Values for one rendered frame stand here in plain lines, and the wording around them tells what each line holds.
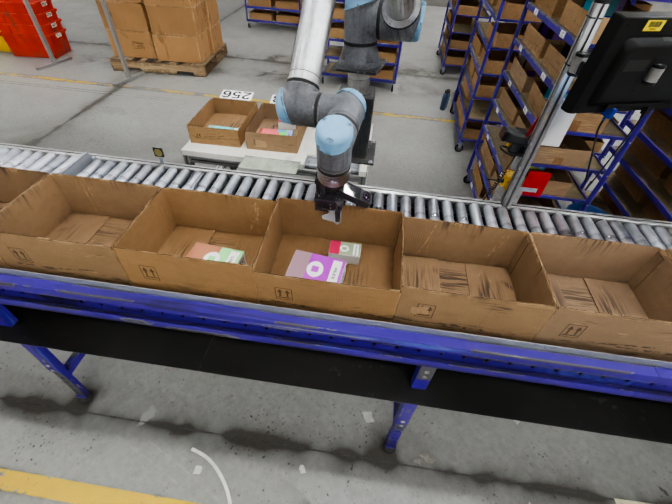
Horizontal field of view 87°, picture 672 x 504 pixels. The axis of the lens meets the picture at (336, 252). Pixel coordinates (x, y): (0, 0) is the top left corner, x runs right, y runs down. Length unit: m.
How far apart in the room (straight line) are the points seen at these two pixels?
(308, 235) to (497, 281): 0.64
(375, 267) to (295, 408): 0.95
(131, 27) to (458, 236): 5.13
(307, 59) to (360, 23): 0.76
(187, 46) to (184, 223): 4.25
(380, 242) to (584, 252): 0.64
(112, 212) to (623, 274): 1.75
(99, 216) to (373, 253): 0.99
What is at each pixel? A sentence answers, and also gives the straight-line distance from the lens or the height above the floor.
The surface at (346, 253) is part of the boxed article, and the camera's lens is 1.13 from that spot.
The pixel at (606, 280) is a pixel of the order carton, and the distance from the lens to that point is 1.49.
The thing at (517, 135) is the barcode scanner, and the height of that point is 1.08.
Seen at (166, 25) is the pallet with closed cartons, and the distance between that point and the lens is 5.51.
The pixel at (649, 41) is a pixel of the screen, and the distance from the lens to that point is 1.58.
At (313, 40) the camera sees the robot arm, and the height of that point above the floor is 1.48.
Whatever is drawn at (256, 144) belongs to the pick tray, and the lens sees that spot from 2.05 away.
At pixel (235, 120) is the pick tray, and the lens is 2.38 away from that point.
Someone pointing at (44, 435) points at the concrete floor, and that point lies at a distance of 2.19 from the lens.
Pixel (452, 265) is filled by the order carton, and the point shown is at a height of 0.88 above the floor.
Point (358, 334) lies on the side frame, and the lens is 1.00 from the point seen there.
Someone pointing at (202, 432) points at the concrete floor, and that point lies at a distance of 1.91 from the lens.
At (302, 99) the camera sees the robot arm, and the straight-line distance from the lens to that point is 1.01.
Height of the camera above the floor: 1.75
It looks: 45 degrees down
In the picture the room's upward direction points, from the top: 4 degrees clockwise
